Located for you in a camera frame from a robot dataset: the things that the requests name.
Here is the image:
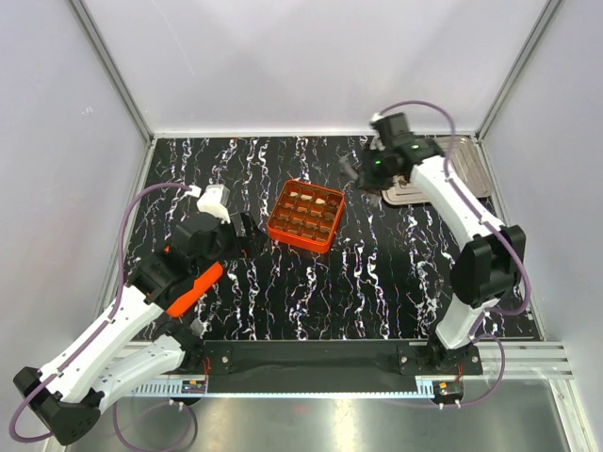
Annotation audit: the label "orange chocolate box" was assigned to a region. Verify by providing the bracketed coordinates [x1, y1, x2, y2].
[267, 179, 345, 254]

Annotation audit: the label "metal tongs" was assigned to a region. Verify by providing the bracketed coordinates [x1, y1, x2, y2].
[338, 156, 382, 206]

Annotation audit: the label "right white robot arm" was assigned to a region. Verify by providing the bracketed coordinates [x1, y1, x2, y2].
[354, 137, 528, 374]

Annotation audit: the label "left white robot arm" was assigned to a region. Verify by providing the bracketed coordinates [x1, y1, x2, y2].
[13, 212, 268, 445]

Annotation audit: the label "orange box lid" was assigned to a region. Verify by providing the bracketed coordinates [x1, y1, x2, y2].
[166, 262, 223, 318]

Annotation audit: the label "silver metal tray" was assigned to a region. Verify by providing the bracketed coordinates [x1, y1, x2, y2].
[382, 136, 494, 206]

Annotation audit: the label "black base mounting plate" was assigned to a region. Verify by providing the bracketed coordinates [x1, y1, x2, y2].
[203, 339, 483, 377]

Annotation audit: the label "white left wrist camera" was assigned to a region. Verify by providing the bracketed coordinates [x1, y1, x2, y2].
[196, 185, 231, 223]

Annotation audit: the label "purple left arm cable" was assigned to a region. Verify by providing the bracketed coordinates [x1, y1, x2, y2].
[8, 183, 202, 448]

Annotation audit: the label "aluminium frame rail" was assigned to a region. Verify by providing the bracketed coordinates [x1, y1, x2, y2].
[69, 0, 156, 140]

